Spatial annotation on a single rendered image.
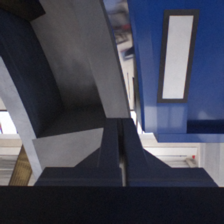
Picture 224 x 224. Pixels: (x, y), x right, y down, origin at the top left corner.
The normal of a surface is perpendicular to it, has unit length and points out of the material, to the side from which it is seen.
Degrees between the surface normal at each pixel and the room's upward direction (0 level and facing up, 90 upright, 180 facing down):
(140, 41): 90
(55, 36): 90
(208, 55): 90
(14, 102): 90
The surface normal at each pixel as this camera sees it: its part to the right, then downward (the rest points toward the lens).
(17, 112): -0.01, 0.30
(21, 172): 0.23, 0.01
